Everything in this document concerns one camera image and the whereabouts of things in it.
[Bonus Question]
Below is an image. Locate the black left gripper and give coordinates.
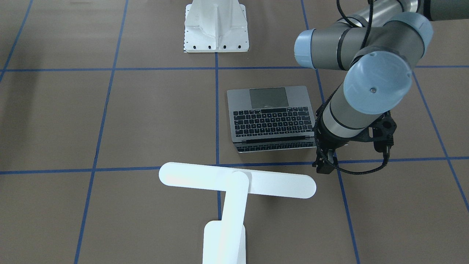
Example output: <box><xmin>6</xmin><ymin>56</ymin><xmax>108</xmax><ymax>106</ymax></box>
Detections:
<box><xmin>313</xmin><ymin>104</ymin><xmax>367</xmax><ymax>174</ymax></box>

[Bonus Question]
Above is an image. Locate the white desk lamp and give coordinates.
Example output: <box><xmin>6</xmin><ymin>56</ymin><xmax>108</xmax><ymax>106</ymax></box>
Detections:
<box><xmin>159</xmin><ymin>162</ymin><xmax>317</xmax><ymax>264</ymax></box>

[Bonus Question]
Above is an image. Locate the grey laptop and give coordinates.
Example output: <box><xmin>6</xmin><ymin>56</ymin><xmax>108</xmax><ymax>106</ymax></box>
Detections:
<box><xmin>227</xmin><ymin>86</ymin><xmax>315</xmax><ymax>153</ymax></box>

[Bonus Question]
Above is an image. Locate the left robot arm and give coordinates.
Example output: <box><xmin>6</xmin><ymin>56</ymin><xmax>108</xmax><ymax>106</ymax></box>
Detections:
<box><xmin>294</xmin><ymin>0</ymin><xmax>468</xmax><ymax>175</ymax></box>

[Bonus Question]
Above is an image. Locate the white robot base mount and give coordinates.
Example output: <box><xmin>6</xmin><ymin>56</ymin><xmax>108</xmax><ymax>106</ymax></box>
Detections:
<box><xmin>183</xmin><ymin>0</ymin><xmax>250</xmax><ymax>52</ymax></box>

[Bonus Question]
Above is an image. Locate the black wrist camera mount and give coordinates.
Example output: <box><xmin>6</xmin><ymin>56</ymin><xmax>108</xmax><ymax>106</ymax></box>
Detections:
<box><xmin>360</xmin><ymin>111</ymin><xmax>397</xmax><ymax>157</ymax></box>

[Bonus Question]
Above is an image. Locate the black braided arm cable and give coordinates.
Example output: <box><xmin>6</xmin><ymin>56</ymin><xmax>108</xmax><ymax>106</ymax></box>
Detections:
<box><xmin>313</xmin><ymin>0</ymin><xmax>391</xmax><ymax>175</ymax></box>

